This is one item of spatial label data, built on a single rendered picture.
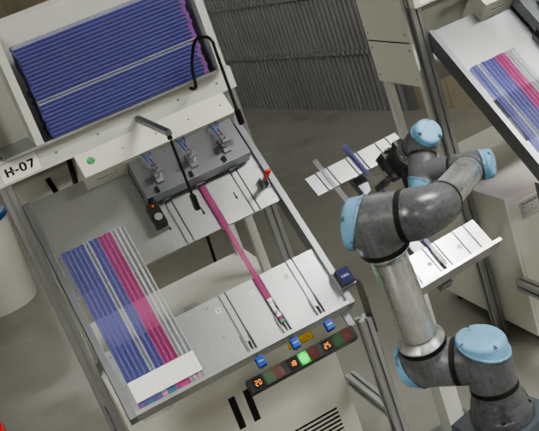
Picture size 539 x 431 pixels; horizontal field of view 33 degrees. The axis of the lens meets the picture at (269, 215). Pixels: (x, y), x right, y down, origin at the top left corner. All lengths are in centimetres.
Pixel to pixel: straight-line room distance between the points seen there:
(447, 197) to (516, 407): 55
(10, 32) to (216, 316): 103
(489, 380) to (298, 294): 68
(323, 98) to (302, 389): 449
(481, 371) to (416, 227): 41
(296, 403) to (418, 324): 98
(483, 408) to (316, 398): 94
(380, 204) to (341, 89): 511
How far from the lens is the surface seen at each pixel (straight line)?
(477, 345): 212
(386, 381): 275
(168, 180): 264
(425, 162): 231
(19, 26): 282
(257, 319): 254
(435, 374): 217
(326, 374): 300
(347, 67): 686
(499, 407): 219
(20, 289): 564
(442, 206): 192
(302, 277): 259
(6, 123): 283
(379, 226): 191
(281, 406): 297
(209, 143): 270
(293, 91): 750
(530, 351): 349
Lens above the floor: 189
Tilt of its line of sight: 20 degrees down
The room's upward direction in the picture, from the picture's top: 20 degrees counter-clockwise
